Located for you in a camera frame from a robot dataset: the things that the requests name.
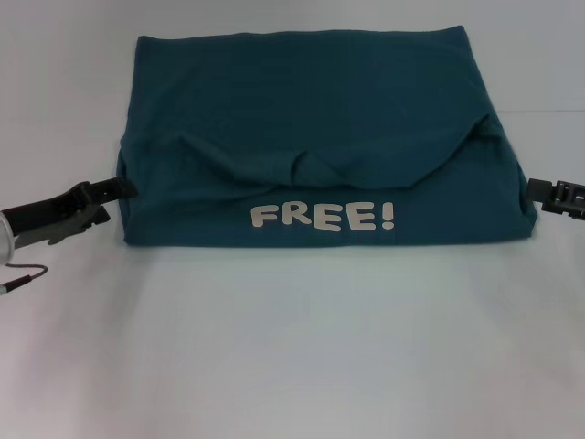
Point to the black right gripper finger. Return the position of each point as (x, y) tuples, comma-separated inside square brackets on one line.
[(553, 196)]

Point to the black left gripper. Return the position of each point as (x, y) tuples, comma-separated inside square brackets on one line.
[(50, 217)]

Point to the blue t-shirt with FREE print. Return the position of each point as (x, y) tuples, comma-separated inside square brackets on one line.
[(320, 114)]

